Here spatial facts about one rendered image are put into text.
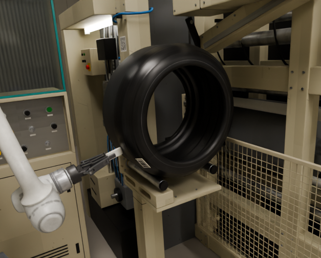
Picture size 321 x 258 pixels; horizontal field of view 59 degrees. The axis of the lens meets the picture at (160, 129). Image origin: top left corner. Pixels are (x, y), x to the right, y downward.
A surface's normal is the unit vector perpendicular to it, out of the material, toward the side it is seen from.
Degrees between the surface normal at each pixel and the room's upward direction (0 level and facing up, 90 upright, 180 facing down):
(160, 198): 90
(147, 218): 90
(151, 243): 90
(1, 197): 90
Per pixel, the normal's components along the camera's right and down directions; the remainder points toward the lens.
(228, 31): -0.86, 0.18
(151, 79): 0.37, 0.09
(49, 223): 0.56, 0.37
